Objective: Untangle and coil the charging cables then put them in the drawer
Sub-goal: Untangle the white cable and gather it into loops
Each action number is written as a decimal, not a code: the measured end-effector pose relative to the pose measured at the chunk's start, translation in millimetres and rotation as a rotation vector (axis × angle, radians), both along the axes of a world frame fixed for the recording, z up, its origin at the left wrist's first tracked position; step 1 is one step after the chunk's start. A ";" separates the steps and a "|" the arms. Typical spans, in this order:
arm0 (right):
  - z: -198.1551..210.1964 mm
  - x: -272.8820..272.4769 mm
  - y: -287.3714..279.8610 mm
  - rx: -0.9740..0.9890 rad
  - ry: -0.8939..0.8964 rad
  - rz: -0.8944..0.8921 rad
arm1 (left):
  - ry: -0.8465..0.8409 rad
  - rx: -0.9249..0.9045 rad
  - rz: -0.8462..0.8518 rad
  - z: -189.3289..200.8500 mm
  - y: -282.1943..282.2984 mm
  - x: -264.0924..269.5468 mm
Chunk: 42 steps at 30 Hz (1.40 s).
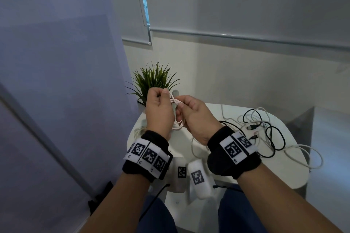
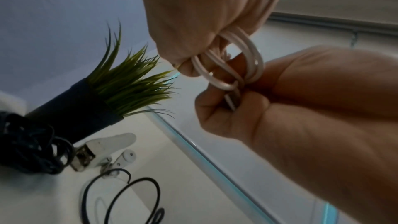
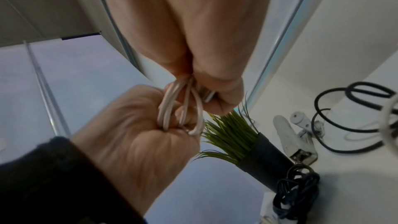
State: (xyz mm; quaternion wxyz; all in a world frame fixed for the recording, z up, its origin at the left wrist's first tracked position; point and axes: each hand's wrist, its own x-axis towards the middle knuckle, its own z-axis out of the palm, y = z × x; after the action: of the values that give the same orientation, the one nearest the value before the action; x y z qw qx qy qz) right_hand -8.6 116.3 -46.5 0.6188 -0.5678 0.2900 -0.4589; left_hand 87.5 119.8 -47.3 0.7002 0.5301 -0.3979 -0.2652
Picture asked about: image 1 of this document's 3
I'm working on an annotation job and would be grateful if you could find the white charging cable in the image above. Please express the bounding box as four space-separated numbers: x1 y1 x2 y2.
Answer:
168 92 186 131

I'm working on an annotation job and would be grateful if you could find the person's left leg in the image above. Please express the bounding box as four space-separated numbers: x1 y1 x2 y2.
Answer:
136 194 178 233

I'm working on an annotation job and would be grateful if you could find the thin black cable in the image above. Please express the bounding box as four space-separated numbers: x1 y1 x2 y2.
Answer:
218 120 246 135

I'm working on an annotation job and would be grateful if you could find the green plant in black pot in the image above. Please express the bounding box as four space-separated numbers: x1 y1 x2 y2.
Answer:
125 60 182 106

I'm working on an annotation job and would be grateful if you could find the person's left hand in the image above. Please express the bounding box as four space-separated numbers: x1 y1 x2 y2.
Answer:
145 87 175 141

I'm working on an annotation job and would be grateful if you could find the person's leg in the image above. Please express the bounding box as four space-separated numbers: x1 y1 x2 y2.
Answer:
136 194 178 233
218 185 268 233

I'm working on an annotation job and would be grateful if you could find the pile of cables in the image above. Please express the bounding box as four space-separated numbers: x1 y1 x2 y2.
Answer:
191 104 324 170

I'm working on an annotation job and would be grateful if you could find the thin black camera cord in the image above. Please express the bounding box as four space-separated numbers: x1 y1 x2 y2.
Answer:
213 185 244 194
139 183 171 221

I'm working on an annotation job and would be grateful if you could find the person's right forearm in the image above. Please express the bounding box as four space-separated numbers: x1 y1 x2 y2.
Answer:
236 163 344 233

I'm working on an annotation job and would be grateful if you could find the person's left forearm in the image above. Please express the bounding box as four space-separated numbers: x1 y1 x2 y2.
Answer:
79 173 151 233

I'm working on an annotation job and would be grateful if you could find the person's right hand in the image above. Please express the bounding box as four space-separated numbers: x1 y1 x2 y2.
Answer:
174 95 224 146

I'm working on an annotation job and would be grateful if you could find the person's right leg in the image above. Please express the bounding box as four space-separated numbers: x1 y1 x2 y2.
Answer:
218 185 268 233

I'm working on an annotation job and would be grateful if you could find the black wristband with marker tags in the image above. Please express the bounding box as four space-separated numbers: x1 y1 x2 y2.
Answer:
207 126 262 180
122 130 174 183

